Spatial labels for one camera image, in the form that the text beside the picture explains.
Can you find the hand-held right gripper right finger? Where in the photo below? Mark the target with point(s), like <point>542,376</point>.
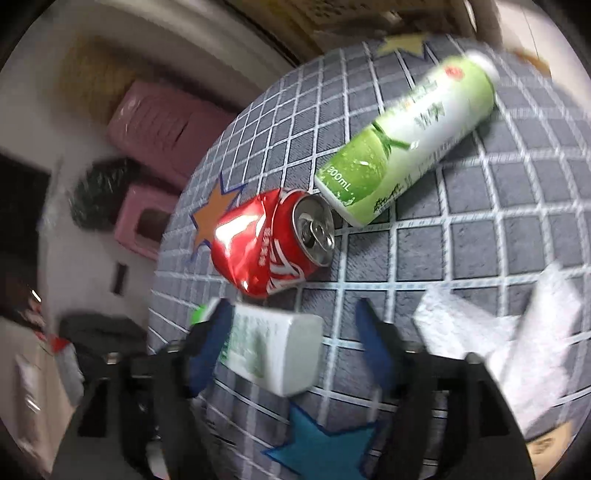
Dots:
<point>374,341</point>

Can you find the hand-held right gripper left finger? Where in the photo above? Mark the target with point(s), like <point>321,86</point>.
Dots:
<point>212,341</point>

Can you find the white green packet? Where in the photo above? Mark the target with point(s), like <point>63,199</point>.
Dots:
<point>286,355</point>

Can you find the crushed red soda can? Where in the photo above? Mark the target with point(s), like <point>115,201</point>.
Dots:
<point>258,249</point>

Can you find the dark object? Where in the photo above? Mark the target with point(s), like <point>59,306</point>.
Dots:
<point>97,334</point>

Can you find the white crumpled tissue paper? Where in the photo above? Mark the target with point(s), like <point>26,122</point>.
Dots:
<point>508,337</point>

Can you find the pink plastic stool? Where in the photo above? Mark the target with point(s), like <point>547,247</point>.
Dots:
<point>138,221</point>
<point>166,124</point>

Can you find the grey checked tablecloth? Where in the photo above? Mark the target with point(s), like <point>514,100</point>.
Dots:
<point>485,207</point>

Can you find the dark green bundle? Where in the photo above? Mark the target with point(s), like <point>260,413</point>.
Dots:
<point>101,194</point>

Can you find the green drink bottle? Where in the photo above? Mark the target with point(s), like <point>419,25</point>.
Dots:
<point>406,138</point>

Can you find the yellow textured cloth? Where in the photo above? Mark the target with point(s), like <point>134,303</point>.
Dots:
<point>97,78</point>

